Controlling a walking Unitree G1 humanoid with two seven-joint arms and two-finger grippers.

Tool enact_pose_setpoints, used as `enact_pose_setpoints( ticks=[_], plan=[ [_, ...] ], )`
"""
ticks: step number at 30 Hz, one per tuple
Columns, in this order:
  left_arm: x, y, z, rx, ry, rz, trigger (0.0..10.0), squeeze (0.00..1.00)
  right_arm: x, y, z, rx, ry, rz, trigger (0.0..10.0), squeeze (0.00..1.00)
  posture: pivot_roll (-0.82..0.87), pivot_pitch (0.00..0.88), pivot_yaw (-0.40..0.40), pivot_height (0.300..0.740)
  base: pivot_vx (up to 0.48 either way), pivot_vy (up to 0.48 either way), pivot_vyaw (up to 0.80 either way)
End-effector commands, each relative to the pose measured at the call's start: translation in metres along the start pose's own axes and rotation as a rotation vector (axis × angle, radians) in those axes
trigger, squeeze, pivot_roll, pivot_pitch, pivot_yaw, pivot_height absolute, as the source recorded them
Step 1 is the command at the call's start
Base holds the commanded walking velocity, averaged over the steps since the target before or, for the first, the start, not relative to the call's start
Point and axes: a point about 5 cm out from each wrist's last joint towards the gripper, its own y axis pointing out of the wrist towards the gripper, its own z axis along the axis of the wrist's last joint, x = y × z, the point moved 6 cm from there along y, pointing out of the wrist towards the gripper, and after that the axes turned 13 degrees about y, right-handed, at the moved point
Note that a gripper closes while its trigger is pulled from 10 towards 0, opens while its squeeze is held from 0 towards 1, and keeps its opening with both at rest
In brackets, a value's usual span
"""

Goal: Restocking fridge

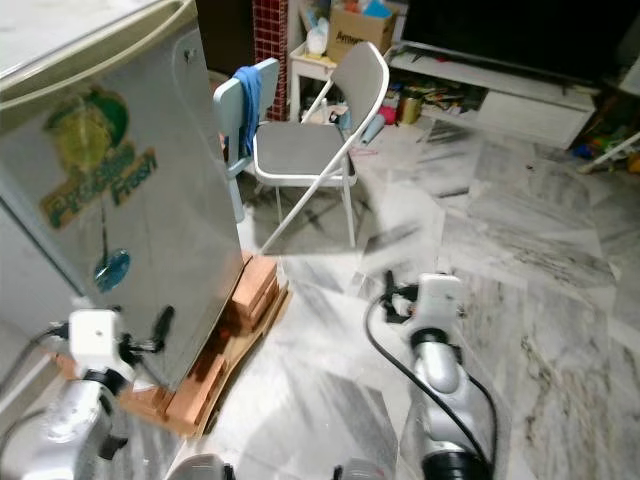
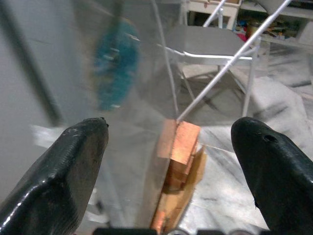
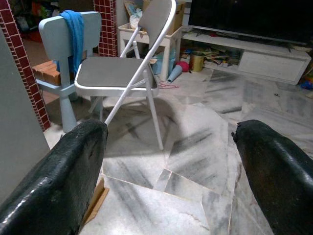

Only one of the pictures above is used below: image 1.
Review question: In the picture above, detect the silver fridge door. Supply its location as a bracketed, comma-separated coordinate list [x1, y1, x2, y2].
[0, 0, 247, 393]

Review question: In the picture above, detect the small grey fridge body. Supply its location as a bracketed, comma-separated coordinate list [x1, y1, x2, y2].
[0, 0, 191, 421]

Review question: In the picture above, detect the small blue sticker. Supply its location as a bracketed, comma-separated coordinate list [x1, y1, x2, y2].
[95, 249, 132, 294]

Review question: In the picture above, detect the orange brick base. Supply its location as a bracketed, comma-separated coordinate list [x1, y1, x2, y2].
[50, 250, 281, 426]

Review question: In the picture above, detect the silver robot left leg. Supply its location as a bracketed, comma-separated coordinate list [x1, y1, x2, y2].
[175, 454, 233, 480]

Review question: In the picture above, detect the silver robot leg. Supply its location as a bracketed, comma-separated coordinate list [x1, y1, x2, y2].
[175, 454, 233, 480]
[335, 459, 391, 480]

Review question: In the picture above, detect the light blue cylinder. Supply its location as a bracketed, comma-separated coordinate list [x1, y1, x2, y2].
[364, 111, 387, 143]

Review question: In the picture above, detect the grey white folding chair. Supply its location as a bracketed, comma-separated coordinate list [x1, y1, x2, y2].
[252, 41, 392, 257]

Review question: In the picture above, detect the silver robot right leg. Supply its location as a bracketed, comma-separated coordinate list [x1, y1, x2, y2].
[335, 459, 391, 480]

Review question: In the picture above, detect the gold can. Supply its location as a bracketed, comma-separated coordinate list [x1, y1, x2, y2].
[399, 95, 424, 126]

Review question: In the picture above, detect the green fresh sticker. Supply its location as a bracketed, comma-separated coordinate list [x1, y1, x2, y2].
[40, 87, 159, 230]

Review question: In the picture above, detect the light blue chair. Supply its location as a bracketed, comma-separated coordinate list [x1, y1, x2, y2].
[212, 57, 282, 227]

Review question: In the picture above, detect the white television stand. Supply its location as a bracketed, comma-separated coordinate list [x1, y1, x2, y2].
[384, 48, 603, 149]

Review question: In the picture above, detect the blue towel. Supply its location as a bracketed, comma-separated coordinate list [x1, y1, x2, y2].
[231, 64, 265, 160]

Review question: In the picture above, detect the white side table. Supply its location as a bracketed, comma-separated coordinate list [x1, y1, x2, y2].
[287, 44, 347, 123]

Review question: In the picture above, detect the brown cardboard box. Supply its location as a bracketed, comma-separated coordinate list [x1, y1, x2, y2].
[325, 6, 397, 61]

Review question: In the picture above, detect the white plastic bottle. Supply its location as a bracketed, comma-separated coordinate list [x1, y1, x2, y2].
[304, 18, 330, 57]

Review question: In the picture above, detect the black television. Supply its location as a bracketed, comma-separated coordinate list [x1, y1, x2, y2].
[398, 0, 640, 87]

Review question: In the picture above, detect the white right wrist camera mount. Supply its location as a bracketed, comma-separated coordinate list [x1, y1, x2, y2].
[416, 273, 467, 337]

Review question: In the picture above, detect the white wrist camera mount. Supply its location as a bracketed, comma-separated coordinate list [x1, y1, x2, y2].
[416, 273, 467, 337]
[68, 309, 124, 373]

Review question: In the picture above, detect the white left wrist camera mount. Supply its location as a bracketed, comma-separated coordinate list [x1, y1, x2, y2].
[68, 309, 124, 373]

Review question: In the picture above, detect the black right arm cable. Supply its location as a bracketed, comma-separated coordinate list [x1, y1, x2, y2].
[363, 298, 499, 471]

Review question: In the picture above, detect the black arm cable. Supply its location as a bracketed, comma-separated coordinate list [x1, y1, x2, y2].
[363, 298, 499, 471]
[0, 326, 73, 401]

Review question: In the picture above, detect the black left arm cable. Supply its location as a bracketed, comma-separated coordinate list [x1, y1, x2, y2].
[0, 326, 73, 401]

